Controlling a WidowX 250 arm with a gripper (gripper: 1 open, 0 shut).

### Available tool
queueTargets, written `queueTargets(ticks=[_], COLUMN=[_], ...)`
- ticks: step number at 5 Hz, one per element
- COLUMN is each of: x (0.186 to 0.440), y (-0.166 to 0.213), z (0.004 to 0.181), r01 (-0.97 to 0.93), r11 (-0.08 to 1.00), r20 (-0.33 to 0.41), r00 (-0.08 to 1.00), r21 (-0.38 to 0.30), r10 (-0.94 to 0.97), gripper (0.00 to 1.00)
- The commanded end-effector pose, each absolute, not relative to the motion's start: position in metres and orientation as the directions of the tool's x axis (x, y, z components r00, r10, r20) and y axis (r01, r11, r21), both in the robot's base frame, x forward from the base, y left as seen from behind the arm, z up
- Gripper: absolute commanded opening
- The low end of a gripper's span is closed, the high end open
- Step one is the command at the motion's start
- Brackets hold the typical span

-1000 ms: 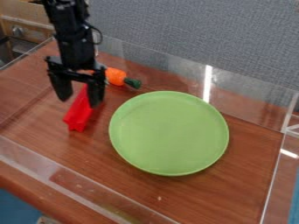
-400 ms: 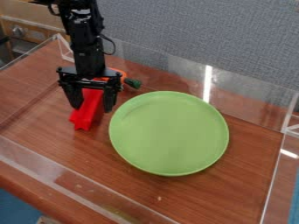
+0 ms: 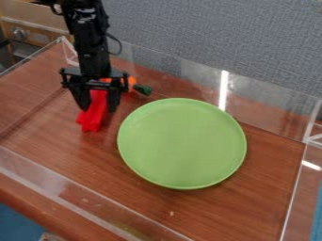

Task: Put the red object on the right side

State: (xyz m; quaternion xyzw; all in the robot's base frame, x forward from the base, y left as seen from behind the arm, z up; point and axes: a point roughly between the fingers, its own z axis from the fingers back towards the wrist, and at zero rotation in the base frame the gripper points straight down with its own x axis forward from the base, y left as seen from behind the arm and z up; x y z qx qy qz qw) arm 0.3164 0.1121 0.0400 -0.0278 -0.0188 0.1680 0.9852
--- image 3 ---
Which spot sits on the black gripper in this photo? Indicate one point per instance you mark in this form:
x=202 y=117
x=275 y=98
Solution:
x=79 y=84

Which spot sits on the red plastic block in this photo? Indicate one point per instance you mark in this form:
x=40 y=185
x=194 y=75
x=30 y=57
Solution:
x=90 y=119

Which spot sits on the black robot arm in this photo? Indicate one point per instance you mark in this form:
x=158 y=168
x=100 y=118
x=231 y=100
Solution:
x=87 y=22

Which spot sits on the orange toy carrot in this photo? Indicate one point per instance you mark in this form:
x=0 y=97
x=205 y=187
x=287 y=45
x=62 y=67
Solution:
x=135 y=86

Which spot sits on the green round plate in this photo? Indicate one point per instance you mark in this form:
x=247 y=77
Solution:
x=182 y=143

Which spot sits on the clear acrylic enclosure wall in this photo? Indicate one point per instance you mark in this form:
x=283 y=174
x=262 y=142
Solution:
x=64 y=178

